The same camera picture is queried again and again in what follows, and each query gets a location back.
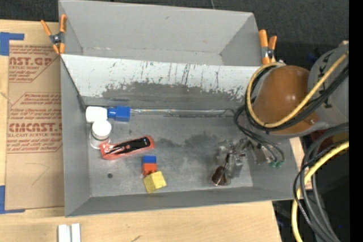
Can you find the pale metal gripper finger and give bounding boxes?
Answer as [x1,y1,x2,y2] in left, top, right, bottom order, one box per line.
[217,139,249,164]
[226,154,245,179]

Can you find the brown sunglasses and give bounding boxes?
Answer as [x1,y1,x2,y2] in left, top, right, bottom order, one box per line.
[210,153,230,187]

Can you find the grey metal bin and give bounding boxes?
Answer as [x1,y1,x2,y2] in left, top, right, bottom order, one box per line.
[58,0,296,218]

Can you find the yellow cube block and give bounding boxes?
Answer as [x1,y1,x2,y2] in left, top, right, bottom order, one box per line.
[142,170,168,194]

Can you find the blue and orange block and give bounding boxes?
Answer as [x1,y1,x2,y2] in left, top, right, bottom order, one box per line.
[141,155,158,179]

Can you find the red packet with black tool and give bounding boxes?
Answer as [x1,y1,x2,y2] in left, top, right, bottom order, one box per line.
[99,135,156,161]

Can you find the brown cardboard board red print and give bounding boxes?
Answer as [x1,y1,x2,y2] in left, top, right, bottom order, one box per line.
[0,19,66,215]

